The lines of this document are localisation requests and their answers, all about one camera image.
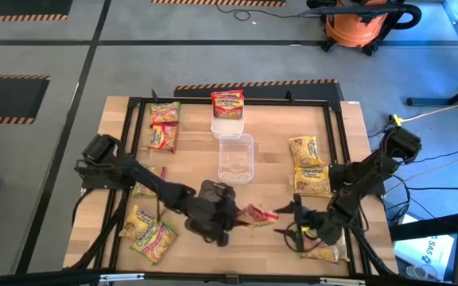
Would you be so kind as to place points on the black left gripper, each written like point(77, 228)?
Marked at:
point(209, 218)

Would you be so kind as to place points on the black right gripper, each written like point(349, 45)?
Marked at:
point(316, 226)

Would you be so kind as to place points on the green Maruchan noodle pack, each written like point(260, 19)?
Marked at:
point(143, 191)
point(153, 244)
point(328, 254)
point(165, 114)

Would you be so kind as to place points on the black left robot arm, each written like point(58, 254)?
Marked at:
point(149, 182)

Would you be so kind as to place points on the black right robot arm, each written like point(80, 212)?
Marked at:
point(372, 165)

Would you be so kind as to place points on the dark smoked plastic bin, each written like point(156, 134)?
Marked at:
point(213, 188)

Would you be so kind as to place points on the clear plastic bin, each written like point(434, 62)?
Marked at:
point(235, 159)

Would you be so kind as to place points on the black mat hazard-striped edge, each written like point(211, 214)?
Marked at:
point(197, 92)
point(6, 97)
point(213, 2)
point(22, 6)

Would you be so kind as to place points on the white label sticker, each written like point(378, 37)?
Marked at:
point(353, 102)

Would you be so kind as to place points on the clear plastic cup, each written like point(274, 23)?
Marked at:
point(418, 272)

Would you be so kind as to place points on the black metal desk foot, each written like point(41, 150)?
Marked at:
point(431, 102)

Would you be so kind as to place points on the black rig crossbar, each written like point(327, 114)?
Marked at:
point(54, 278)

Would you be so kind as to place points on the orange shop vacuum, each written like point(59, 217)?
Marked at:
point(352, 29)

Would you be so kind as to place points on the silver metal bracket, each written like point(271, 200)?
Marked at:
point(342, 282)
point(121, 277)

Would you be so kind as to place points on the black aluminium table frame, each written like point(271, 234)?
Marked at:
point(272, 101)

